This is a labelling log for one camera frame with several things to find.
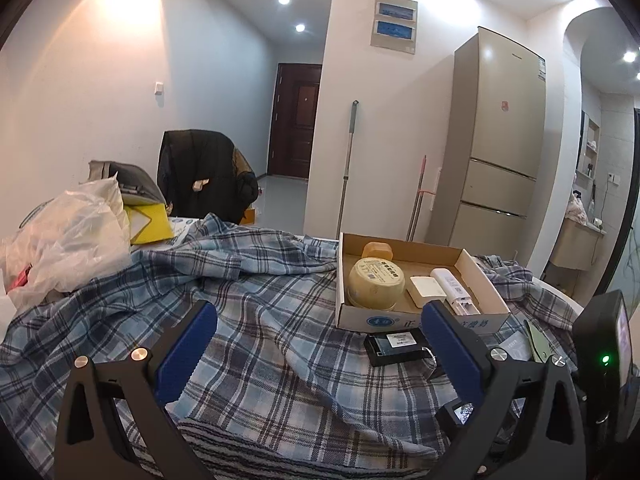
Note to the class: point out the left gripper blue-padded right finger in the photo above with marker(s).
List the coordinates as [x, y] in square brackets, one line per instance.
[526, 421]

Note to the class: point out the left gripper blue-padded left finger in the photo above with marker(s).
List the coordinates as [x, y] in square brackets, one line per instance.
[91, 441]

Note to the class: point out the light green pouch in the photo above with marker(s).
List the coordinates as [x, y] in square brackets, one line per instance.
[541, 348]

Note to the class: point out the light blue packet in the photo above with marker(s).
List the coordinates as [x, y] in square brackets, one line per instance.
[517, 346]

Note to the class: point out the black rectangular device box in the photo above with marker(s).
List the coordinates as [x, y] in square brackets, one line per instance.
[397, 347]

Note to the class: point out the beige sink cabinet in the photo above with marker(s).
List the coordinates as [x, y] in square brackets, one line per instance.
[577, 246]

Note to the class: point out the white remote control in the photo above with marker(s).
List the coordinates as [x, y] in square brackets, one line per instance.
[458, 298]

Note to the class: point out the pink plastic bag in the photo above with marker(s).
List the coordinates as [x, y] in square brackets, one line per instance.
[575, 210]

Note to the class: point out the white square box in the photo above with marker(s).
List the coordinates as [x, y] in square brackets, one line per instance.
[423, 289]

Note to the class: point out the blue plaid cloth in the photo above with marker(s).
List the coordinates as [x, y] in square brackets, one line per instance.
[280, 393]

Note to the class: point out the shallow cardboard box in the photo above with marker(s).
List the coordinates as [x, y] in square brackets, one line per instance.
[416, 259]

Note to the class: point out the white plastic bag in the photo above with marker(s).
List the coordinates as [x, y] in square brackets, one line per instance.
[80, 235]

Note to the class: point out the round yellow tin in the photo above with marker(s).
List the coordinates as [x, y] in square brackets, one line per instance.
[375, 283]

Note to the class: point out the yellow box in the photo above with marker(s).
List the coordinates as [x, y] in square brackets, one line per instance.
[148, 224]

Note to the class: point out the beige three-door refrigerator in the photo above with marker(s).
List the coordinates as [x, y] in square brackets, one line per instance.
[492, 154]

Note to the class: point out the orange amber block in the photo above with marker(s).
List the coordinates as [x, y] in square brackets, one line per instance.
[380, 250]

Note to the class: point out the grey bag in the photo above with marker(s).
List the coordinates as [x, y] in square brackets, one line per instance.
[135, 184]

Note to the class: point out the orange cardboard box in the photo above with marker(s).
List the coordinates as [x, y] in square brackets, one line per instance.
[249, 217]

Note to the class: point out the chair with black jacket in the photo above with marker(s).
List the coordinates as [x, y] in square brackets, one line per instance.
[202, 172]

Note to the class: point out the dark brown door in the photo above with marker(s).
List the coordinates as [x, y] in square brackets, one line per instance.
[294, 113]

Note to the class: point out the red-handled broom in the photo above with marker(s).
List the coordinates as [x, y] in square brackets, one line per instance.
[417, 204]

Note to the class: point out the wall electrical panel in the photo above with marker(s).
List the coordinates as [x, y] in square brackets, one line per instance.
[394, 25]

